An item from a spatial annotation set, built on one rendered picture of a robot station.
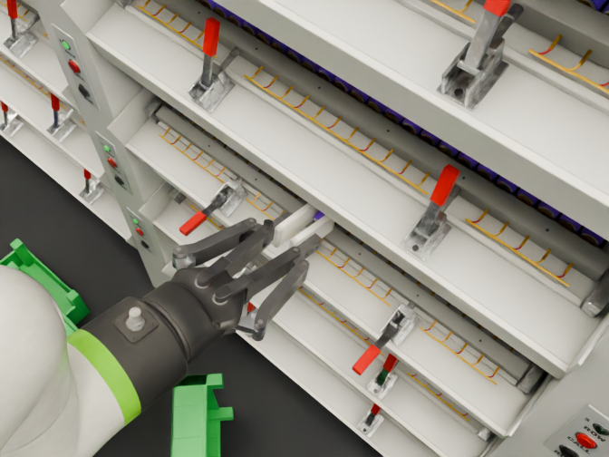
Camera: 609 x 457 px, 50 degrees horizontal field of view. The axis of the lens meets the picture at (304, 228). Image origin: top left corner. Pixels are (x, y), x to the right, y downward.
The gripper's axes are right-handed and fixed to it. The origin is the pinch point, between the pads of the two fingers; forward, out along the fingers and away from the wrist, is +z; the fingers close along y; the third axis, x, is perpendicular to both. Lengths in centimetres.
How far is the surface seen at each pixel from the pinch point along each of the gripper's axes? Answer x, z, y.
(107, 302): 64, 2, 44
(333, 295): 8.3, 1.3, -5.2
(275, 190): 3.6, 4.6, 8.2
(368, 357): 6.4, -3.4, -13.8
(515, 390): 6.2, 5.3, -27.3
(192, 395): 44.9, -6.0, 9.6
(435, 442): 27.0, 6.2, -23.8
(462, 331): 3.5, 5.0, -19.5
